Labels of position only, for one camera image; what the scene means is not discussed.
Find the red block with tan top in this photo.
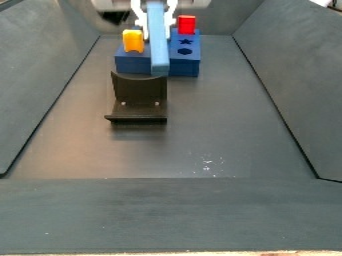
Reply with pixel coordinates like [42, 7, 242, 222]
[177, 15, 196, 35]

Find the yellow notched block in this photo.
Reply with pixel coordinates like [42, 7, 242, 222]
[121, 29, 144, 53]

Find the black curved fixture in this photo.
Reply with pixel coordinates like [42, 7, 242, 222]
[104, 72, 166, 123]

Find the blue shape sorting board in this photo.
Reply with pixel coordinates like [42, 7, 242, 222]
[113, 28, 200, 77]

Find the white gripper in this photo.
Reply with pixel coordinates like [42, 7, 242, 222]
[90, 0, 212, 41]

